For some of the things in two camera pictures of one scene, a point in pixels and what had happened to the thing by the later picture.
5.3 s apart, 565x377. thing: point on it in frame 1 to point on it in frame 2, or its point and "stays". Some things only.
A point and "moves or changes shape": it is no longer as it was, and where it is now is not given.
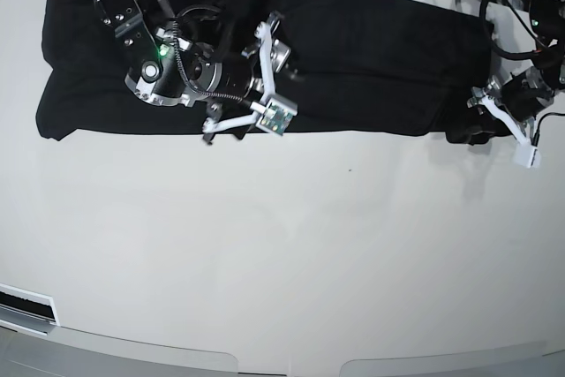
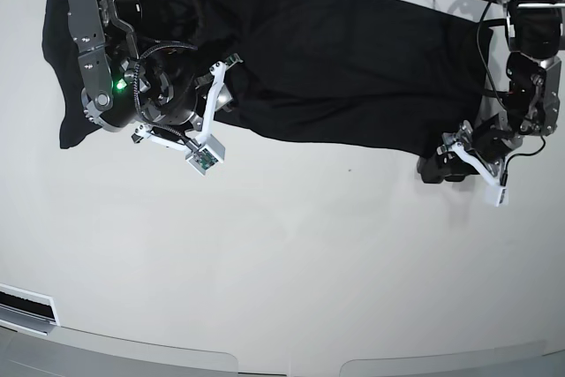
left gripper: (240, 71) to (167, 90)
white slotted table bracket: (27, 310) stays
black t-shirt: (363, 57) moves or changes shape
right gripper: (526, 93) to (492, 142)
